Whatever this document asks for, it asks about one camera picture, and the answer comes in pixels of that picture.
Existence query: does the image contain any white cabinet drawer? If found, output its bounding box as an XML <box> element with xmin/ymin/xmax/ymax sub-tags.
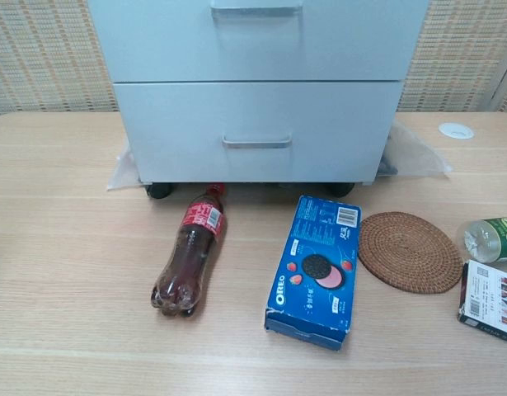
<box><xmin>87</xmin><ymin>0</ymin><xmax>430</xmax><ymax>83</ymax></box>
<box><xmin>112</xmin><ymin>80</ymin><xmax>405</xmax><ymax>184</ymax></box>

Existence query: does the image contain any silver drawer handle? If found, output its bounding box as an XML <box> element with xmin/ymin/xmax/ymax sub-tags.
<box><xmin>209</xmin><ymin>4</ymin><xmax>304</xmax><ymax>21</ymax></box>
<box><xmin>221</xmin><ymin>132</ymin><xmax>293</xmax><ymax>149</ymax></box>

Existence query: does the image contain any white bottom cabinet drawer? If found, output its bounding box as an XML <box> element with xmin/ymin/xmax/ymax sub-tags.
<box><xmin>112</xmin><ymin>80</ymin><xmax>405</xmax><ymax>184</ymax></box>

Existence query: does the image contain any cola bottle red label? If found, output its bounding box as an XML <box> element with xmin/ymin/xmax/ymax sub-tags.
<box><xmin>149</xmin><ymin>183</ymin><xmax>228</xmax><ymax>318</ymax></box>

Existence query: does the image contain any black caster wheel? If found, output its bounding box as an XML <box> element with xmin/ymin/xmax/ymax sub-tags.
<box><xmin>145</xmin><ymin>183</ymin><xmax>174</xmax><ymax>200</ymax></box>
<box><xmin>326</xmin><ymin>181</ymin><xmax>356</xmax><ymax>197</ymax></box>

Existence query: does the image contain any blue Oreo cookie box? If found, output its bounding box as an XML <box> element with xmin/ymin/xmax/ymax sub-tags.
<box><xmin>264</xmin><ymin>195</ymin><xmax>362</xmax><ymax>354</ymax></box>

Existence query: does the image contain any round cork coaster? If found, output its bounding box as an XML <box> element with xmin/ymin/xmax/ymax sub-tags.
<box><xmin>357</xmin><ymin>211</ymin><xmax>464</xmax><ymax>295</ymax></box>

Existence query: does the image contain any clear plastic sheet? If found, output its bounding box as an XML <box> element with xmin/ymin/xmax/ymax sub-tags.
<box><xmin>106</xmin><ymin>118</ymin><xmax>453</xmax><ymax>191</ymax></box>

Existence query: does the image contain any green label drink bottle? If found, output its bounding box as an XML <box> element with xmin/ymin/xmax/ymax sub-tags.
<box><xmin>457</xmin><ymin>216</ymin><xmax>507</xmax><ymax>265</ymax></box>

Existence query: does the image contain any small black white carton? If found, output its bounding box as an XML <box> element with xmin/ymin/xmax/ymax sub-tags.
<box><xmin>457</xmin><ymin>258</ymin><xmax>507</xmax><ymax>346</ymax></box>

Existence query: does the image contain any silver bottom drawer handle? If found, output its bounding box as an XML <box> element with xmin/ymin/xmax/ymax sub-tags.
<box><xmin>221</xmin><ymin>132</ymin><xmax>293</xmax><ymax>149</ymax></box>

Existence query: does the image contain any white round cable grommet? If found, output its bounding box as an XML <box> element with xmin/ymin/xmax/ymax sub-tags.
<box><xmin>438</xmin><ymin>122</ymin><xmax>475</xmax><ymax>139</ymax></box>

